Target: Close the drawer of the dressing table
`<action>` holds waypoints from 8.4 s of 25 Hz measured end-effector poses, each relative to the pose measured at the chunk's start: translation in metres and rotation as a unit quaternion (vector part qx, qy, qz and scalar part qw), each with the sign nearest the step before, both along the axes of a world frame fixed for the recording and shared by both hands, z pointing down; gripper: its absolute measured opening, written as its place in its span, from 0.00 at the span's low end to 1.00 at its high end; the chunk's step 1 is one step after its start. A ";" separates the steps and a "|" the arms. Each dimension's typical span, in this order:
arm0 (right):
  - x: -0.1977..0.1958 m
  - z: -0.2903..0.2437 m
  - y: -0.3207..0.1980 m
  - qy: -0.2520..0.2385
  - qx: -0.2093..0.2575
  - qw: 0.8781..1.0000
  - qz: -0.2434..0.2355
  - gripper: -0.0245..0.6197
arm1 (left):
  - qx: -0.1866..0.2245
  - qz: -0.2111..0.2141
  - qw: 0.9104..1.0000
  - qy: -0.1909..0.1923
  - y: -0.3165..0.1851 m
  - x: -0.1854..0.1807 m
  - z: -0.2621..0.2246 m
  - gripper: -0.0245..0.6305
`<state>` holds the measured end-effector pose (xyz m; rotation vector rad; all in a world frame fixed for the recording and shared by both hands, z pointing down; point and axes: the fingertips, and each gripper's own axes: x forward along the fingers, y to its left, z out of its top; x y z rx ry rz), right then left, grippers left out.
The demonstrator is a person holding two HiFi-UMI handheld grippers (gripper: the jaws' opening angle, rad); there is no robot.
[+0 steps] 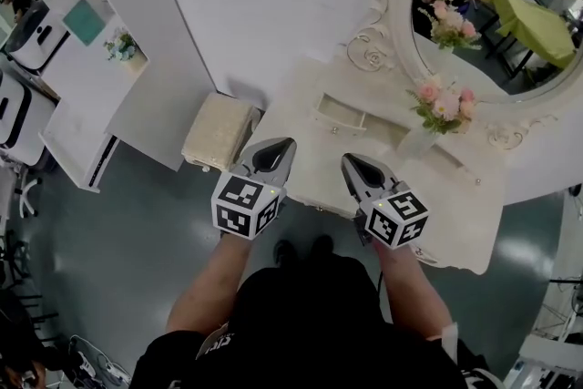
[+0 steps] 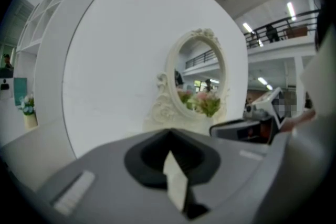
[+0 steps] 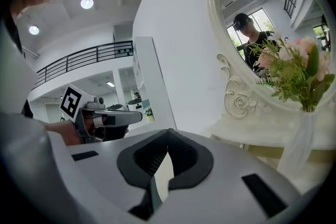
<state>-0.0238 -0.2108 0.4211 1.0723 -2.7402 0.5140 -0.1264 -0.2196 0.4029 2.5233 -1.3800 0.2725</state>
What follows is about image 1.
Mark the cream dressing table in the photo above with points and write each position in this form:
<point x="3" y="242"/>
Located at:
<point x="319" y="168"/>

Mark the teal square board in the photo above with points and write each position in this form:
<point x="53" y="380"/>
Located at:
<point x="84" y="22"/>

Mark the cream cushioned stool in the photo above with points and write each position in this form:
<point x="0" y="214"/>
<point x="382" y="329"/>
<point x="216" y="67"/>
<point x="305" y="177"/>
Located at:
<point x="218" y="132"/>

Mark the pink flower bouquet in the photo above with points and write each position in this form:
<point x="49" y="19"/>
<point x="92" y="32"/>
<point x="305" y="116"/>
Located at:
<point x="444" y="105"/>

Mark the white pull-out desk tray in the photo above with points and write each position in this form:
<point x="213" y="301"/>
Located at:
<point x="73" y="141"/>

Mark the white vase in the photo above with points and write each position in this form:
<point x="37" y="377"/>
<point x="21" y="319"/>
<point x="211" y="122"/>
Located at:
<point x="419" y="141"/>

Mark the person's right forearm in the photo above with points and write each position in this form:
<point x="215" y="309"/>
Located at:
<point x="410" y="291"/>

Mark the person's black shoe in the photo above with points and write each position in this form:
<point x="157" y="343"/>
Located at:
<point x="322" y="245"/>
<point x="283" y="251"/>

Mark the small potted flowers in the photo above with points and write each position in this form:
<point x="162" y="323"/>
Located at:
<point x="122" y="48"/>

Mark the person's left forearm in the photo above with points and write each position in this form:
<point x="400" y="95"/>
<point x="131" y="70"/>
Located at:
<point x="205" y="287"/>

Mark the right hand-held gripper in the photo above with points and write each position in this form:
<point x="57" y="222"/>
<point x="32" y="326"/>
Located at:
<point x="396" y="223"/>

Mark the white black mobile robot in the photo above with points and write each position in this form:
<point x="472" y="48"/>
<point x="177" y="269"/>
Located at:
<point x="32" y="45"/>
<point x="27" y="123"/>

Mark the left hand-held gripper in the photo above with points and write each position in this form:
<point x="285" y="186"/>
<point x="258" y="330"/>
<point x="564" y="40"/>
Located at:
<point x="232" y="221"/>

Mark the person's black shirt torso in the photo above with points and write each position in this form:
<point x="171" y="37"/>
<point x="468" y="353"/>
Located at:
<point x="309" y="332"/>

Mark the white shelf desk unit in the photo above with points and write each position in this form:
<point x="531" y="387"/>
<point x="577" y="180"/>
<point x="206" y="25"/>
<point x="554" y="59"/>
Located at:
<point x="150" y="13"/>

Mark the white swivel chair base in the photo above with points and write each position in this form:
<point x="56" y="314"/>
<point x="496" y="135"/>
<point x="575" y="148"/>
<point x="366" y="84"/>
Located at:
<point x="28" y="191"/>

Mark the oval white framed mirror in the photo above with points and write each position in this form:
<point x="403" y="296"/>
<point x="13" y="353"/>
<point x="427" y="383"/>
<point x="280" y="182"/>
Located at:
<point x="501" y="68"/>

